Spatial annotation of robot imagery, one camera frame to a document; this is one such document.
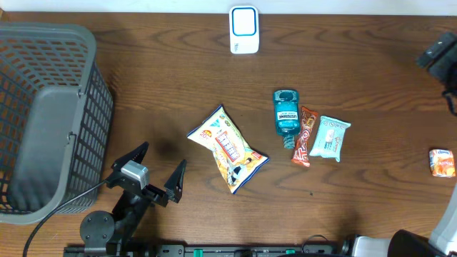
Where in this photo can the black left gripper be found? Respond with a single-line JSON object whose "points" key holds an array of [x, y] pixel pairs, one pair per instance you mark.
{"points": [[172, 190]]}

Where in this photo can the yellow snack bag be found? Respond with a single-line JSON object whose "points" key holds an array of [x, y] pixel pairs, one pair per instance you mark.
{"points": [[236, 160]]}

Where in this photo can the red brown snack packet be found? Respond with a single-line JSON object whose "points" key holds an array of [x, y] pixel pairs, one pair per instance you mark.
{"points": [[300, 154]]}

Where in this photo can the teal mouthwash bottle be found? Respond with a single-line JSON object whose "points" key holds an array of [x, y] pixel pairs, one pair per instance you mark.
{"points": [[285, 102]]}

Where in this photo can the pale green wipes pack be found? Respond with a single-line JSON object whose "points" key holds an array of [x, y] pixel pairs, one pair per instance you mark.
{"points": [[329, 138]]}

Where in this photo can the small orange juice carton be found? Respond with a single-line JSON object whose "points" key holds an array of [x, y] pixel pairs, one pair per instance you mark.
{"points": [[442, 163]]}

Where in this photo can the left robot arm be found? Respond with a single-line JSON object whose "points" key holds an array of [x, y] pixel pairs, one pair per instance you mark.
{"points": [[111, 233]]}

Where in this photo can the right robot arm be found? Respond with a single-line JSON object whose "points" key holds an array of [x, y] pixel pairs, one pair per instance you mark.
{"points": [[439, 60]]}

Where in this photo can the white barcode scanner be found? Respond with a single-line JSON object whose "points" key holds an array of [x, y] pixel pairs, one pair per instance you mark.
{"points": [[244, 30]]}

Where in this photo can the grey plastic shopping basket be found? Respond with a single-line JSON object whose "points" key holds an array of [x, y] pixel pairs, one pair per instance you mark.
{"points": [[56, 114]]}

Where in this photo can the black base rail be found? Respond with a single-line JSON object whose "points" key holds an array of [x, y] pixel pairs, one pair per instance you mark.
{"points": [[232, 251]]}

